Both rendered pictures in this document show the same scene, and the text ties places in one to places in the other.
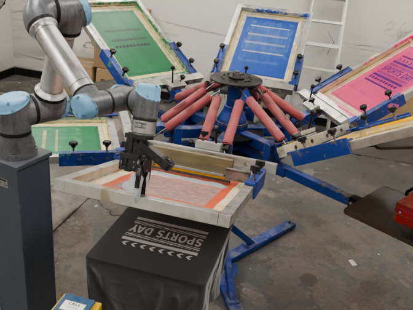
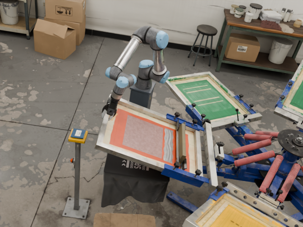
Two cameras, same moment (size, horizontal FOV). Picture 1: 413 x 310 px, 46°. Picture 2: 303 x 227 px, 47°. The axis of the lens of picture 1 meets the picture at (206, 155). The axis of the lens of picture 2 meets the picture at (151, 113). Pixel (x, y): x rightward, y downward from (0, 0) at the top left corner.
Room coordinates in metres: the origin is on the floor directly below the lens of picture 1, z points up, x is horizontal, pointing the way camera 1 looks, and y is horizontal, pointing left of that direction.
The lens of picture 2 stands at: (1.11, -1.73, 2.85)
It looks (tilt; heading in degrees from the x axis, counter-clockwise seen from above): 37 degrees down; 74
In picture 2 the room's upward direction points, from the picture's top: 11 degrees clockwise
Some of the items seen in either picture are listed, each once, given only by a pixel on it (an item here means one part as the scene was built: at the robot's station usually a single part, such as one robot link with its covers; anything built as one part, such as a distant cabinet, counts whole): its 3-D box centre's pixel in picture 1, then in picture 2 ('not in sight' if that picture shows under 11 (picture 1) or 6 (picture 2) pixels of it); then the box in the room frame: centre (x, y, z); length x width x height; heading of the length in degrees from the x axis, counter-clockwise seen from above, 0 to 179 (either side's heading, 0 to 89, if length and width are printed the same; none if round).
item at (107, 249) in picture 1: (166, 235); (139, 155); (1.62, 0.13, 0.95); 0.48 x 0.44 x 0.01; 167
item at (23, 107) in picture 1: (15, 111); (146, 68); (1.71, 0.72, 1.37); 0.13 x 0.12 x 0.14; 139
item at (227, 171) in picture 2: not in sight; (200, 169); (2.10, 0.01, 0.89); 1.24 x 0.06 x 0.06; 167
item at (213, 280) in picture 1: (212, 290); (134, 193); (1.58, -0.08, 0.74); 0.46 x 0.04 x 0.42; 167
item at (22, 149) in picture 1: (16, 141); (144, 79); (1.70, 0.73, 1.25); 0.15 x 0.15 x 0.10
